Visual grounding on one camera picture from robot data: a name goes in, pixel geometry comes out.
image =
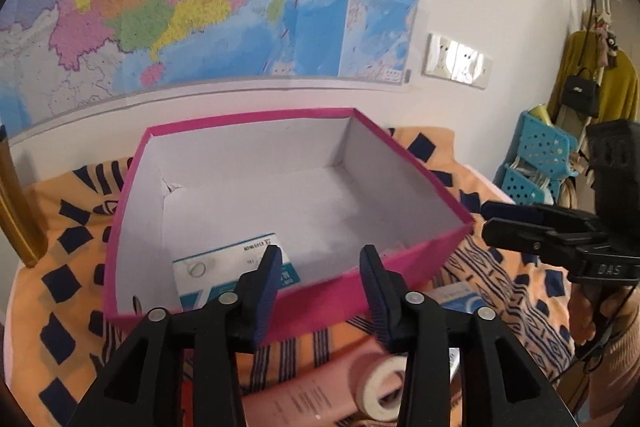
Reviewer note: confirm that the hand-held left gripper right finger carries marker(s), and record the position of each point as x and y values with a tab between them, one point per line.
375	297

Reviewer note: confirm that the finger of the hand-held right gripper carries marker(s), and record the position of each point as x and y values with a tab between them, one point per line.
525	239
505	210

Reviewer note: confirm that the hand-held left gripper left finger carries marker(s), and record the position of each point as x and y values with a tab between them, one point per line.
265	292

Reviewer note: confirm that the white blue medicine box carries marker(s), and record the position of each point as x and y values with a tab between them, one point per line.
220	269

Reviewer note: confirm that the pink cardboard box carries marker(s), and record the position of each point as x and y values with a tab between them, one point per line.
300	202

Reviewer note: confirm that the person's right forearm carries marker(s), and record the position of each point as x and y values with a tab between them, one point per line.
617	387

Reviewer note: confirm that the person's right hand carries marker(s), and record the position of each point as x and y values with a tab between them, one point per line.
595	314

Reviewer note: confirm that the blue perforated plastic basket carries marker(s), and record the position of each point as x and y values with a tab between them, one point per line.
525	187
547	142

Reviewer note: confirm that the blue white flat packet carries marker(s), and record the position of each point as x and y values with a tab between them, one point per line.
457	299

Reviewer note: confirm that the white tape roll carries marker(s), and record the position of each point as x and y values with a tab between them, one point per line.
380	379

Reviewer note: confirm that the black handbag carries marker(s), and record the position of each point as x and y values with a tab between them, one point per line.
580	94

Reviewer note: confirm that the yellow rolled sheet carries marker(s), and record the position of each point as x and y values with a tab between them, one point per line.
541	114

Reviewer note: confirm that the yellow hanging coat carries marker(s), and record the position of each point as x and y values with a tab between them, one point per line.
617	82

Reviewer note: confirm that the pink cosmetic tube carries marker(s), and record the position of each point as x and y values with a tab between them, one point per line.
310	389

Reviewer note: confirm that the coat rack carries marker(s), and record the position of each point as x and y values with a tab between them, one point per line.
602	9

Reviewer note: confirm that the orange patterned blanket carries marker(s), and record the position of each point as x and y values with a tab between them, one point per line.
65	227

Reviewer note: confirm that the gold thermos bottle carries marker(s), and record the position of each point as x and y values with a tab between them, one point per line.
15	212

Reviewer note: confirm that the white wall socket panel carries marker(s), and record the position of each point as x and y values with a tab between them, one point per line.
457	61

